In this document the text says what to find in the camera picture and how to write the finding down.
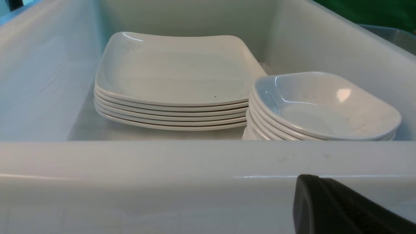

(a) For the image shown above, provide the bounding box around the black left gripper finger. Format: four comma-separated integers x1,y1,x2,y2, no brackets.
293,175,416,234

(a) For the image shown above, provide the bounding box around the teal plastic bin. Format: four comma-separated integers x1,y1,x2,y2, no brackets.
358,24,416,55

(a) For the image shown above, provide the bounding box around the stack of white square plates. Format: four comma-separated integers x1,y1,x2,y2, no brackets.
94,32,266,131

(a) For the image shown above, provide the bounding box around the large white plastic tub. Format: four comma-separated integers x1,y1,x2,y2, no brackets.
1,0,415,234

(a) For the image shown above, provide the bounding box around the green backdrop cloth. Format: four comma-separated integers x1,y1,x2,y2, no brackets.
316,0,416,34

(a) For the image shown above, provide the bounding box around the stack of white bowls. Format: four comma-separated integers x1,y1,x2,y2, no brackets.
243,71,402,141

